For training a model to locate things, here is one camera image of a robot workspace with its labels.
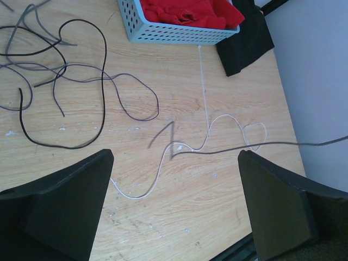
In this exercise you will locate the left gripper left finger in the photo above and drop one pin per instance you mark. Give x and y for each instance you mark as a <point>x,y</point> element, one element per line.
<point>56,217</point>

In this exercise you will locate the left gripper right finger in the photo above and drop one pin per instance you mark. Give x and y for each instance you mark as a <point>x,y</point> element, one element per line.
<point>292,217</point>

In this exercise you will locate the clear zip tie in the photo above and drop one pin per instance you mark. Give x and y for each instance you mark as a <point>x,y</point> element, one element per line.
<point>203,89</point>

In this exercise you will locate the black cloth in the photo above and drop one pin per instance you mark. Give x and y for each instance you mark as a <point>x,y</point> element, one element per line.
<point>253,41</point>

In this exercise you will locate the blue perforated plastic basket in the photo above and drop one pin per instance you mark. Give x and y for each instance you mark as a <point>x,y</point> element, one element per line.
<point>140,30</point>

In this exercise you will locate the red cloth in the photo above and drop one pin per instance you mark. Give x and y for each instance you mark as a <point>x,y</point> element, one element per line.
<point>218,14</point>

